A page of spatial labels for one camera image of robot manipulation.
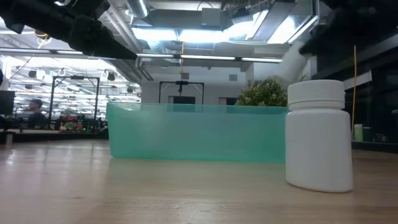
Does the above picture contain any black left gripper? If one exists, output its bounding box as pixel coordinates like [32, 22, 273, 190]
[68, 14, 137, 60]

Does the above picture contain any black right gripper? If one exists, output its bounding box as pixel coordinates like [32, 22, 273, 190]
[300, 0, 398, 55]

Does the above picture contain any white pill bottle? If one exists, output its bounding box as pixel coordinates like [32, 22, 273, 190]
[285, 79, 354, 194]
[275, 39, 312, 90]

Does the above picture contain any translucent green plastic basket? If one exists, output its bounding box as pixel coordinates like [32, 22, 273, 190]
[106, 102, 289, 164]

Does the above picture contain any small flowering bush plant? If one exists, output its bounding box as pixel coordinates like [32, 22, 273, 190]
[235, 77, 289, 107]

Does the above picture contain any long ceiling light bar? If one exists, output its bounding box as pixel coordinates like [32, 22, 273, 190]
[0, 47, 283, 63]

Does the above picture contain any light green cup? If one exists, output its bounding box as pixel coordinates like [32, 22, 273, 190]
[354, 123, 364, 142]

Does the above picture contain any grey ceiling unit box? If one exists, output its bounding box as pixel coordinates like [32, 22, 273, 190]
[201, 7, 223, 27]

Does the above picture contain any person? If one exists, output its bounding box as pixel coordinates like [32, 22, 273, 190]
[26, 98, 48, 129]

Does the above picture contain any dark background table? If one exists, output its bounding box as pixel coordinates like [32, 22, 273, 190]
[0, 128, 109, 144]

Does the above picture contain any black computer monitor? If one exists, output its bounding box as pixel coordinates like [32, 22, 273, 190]
[0, 90, 16, 116]

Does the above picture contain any large black gantry frame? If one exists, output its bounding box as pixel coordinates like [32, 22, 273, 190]
[49, 75, 101, 121]

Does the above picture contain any silver round air duct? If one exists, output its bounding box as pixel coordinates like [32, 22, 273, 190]
[124, 0, 150, 19]

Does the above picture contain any yellow extension cable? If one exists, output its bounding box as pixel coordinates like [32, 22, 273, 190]
[350, 45, 358, 135]

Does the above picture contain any small black gantry frame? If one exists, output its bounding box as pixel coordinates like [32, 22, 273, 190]
[158, 80, 205, 105]

